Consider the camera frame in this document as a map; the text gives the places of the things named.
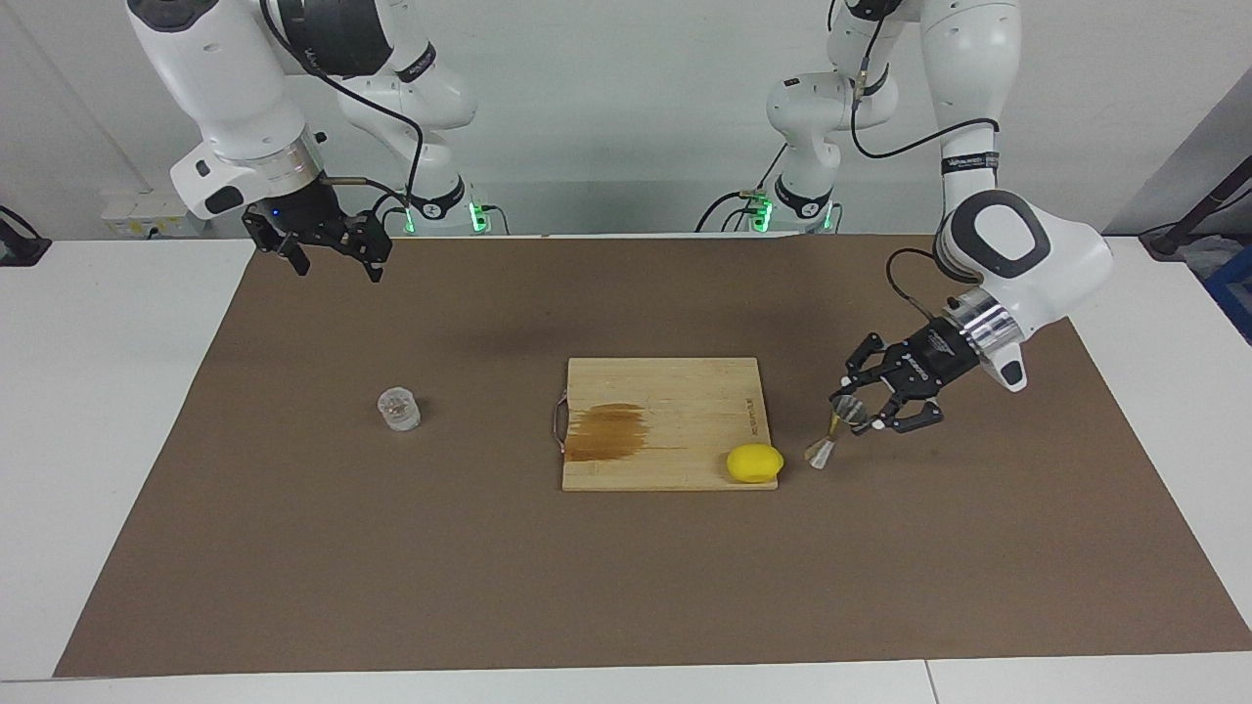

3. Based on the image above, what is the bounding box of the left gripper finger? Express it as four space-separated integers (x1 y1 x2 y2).
829 332 889 407
872 393 946 434

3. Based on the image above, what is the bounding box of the yellow lemon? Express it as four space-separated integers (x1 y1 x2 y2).
726 443 785 485

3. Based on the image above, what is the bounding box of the black clamp mount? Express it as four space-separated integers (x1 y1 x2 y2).
0 205 52 267

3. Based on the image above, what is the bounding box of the black left base cable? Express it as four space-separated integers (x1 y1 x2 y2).
696 145 788 234

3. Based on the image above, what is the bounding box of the brown table mat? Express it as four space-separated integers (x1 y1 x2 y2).
54 233 1252 679

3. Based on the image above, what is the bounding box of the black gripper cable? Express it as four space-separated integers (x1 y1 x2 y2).
256 0 426 236
849 0 1001 319

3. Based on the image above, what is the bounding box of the bamboo cutting board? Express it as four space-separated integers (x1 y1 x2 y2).
551 357 781 493

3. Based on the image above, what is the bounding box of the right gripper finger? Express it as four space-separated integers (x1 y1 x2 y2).
242 208 312 277
337 210 394 285

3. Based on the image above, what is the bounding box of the white wall power strip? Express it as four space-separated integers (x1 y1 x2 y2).
101 191 189 239

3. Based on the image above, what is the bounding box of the black right base cable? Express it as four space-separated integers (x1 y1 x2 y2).
370 188 412 236

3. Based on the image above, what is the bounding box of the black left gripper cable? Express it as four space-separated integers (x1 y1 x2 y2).
849 0 1001 319

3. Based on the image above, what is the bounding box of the small clear glass cup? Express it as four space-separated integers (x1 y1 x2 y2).
378 387 422 432

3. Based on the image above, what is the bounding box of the black base cable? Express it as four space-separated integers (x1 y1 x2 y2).
696 145 788 234
370 188 412 236

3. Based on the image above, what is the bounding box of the blue box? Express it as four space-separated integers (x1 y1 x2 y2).
1203 244 1252 345

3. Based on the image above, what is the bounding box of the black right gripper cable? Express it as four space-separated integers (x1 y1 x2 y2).
256 0 426 236

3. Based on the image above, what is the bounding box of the steel jigger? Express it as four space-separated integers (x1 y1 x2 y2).
804 391 870 471

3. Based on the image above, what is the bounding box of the black stand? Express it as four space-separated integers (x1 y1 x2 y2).
1140 154 1252 261

